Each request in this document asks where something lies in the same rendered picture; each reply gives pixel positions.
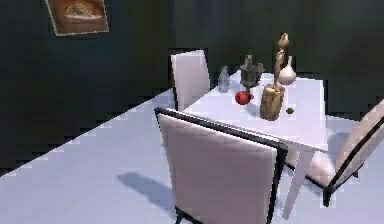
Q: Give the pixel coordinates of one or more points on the framed brown wall picture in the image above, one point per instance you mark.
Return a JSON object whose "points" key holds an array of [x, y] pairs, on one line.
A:
{"points": [[78, 15]]}

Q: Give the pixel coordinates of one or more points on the white round-bellied vase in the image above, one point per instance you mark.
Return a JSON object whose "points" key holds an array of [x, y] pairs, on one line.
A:
{"points": [[287, 75]]}

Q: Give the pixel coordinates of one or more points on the pale pink black-framed chair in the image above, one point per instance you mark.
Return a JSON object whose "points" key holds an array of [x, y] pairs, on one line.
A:
{"points": [[190, 78], [220, 173], [350, 150]]}

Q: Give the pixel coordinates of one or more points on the white dining table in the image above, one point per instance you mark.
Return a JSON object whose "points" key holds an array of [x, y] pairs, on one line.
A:
{"points": [[300, 113]]}

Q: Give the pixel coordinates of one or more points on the red apple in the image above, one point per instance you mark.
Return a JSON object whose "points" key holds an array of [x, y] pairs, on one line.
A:
{"points": [[243, 98]]}

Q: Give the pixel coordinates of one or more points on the small dark olive lump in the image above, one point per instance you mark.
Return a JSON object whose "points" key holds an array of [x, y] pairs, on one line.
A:
{"points": [[290, 110]]}

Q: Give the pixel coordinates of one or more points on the clear glass bottle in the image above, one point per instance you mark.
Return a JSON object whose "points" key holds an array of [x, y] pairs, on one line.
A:
{"points": [[224, 81]]}

